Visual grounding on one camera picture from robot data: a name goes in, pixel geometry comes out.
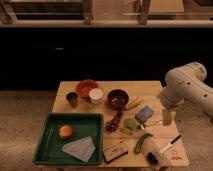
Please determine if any whiteboard eraser black wood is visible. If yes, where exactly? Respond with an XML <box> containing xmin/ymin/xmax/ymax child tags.
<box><xmin>103</xmin><ymin>142</ymin><xmax>128</xmax><ymax>163</ymax></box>

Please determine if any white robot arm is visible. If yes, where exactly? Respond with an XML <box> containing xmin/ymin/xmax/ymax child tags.
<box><xmin>159</xmin><ymin>62</ymin><xmax>213</xmax><ymax>125</ymax></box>

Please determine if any white cup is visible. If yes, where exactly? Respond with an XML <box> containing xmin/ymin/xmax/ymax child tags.
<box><xmin>89</xmin><ymin>88</ymin><xmax>104</xmax><ymax>104</ymax></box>

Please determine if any dark metal cup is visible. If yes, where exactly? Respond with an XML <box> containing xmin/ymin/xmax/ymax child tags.
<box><xmin>66</xmin><ymin>92</ymin><xmax>78</xmax><ymax>108</ymax></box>

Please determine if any metal spoon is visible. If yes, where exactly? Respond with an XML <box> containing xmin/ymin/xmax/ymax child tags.
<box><xmin>136</xmin><ymin>120</ymin><xmax>163</xmax><ymax>130</ymax></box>

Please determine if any blue sponge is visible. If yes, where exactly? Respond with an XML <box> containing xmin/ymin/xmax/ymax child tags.
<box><xmin>135</xmin><ymin>105</ymin><xmax>153</xmax><ymax>123</ymax></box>

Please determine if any wooden table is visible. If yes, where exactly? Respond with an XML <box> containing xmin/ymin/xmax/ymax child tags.
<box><xmin>33</xmin><ymin>80</ymin><xmax>190</xmax><ymax>169</ymax></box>

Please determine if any yellow banana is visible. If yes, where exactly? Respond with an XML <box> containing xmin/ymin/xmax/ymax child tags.
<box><xmin>125</xmin><ymin>97</ymin><xmax>143</xmax><ymax>110</ymax></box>

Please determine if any green cucumber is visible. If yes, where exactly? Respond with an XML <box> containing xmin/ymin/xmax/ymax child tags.
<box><xmin>134</xmin><ymin>133</ymin><xmax>153</xmax><ymax>154</ymax></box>

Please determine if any dark brown bowl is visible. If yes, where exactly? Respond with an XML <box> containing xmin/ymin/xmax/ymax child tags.
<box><xmin>107</xmin><ymin>89</ymin><xmax>129</xmax><ymax>110</ymax></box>

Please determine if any bunch of dark grapes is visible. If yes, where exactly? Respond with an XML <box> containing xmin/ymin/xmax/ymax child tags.
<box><xmin>105</xmin><ymin>111</ymin><xmax>123</xmax><ymax>132</ymax></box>

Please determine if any orange bowl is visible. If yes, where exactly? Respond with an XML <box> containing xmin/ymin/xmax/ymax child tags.
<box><xmin>76</xmin><ymin>79</ymin><xmax>98</xmax><ymax>98</ymax></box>

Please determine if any grey folded cloth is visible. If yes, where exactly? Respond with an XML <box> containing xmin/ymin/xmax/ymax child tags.
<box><xmin>62</xmin><ymin>136</ymin><xmax>96</xmax><ymax>162</ymax></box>

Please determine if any orange fruit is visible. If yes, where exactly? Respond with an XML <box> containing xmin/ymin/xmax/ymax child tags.
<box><xmin>59</xmin><ymin>125</ymin><xmax>73</xmax><ymax>139</ymax></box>

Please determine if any green plastic tray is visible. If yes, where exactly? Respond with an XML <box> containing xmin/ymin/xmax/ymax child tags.
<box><xmin>33</xmin><ymin>113</ymin><xmax>103</xmax><ymax>166</ymax></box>

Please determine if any white handled dish brush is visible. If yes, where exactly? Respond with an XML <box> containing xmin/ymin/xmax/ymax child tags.
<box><xmin>146</xmin><ymin>135</ymin><xmax>183</xmax><ymax>165</ymax></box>

